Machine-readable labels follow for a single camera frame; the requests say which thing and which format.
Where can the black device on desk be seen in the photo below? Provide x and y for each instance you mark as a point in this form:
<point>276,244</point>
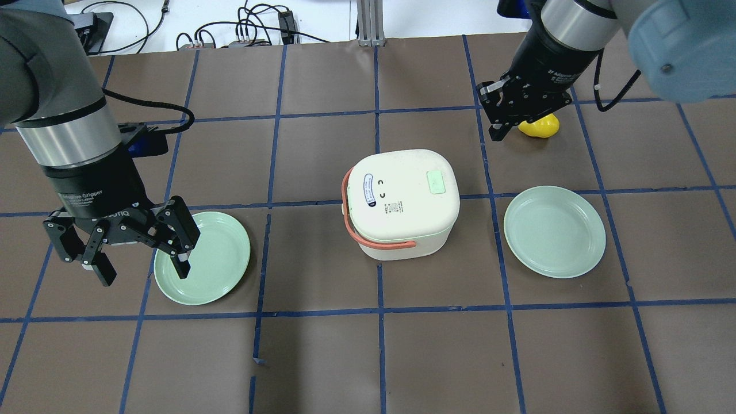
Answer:
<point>92,30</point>

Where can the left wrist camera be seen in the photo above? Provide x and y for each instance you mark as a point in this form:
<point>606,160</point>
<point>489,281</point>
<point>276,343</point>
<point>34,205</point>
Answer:
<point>141,140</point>

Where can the white rice cooker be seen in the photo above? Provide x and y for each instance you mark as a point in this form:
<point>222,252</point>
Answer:
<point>401,204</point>

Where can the yellow toy pepper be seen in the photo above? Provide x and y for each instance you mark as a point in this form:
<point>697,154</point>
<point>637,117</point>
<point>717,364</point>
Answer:
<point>543,128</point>

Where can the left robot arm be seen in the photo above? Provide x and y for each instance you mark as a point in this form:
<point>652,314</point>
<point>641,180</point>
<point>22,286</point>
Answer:
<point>50,94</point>

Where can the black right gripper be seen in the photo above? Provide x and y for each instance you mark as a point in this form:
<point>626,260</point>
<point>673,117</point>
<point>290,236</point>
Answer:
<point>546,59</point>

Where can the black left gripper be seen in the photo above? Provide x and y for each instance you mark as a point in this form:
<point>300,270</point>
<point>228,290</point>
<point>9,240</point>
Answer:
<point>95,188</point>

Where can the right green plate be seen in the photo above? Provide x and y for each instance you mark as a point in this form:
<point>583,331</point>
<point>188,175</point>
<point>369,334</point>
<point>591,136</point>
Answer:
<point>554,232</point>

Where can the green plate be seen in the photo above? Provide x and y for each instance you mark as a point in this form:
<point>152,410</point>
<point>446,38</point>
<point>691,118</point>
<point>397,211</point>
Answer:
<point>218,262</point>
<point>554,232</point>

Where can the aluminium frame post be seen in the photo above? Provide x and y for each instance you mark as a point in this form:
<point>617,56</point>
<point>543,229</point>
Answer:
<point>370,19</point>

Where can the left green plate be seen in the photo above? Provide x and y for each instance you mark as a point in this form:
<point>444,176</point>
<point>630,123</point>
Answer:
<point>218,262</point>

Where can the black power adapter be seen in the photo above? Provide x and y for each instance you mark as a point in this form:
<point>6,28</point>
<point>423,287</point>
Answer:
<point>287,27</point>

